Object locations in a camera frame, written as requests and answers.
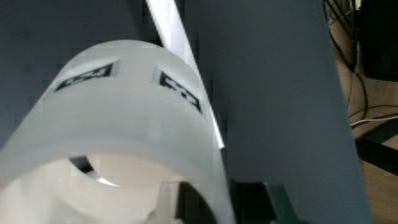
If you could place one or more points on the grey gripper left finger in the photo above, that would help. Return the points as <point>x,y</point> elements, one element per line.
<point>181,208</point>

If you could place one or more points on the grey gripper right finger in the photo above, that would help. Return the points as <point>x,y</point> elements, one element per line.
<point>261,204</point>

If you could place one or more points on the white lamp shade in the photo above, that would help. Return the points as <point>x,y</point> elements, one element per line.
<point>114,137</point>

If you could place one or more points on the black table leg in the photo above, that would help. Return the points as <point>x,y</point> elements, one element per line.
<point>375,153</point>

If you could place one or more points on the white L-shaped fence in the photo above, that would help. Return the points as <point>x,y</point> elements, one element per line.
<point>176,44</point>

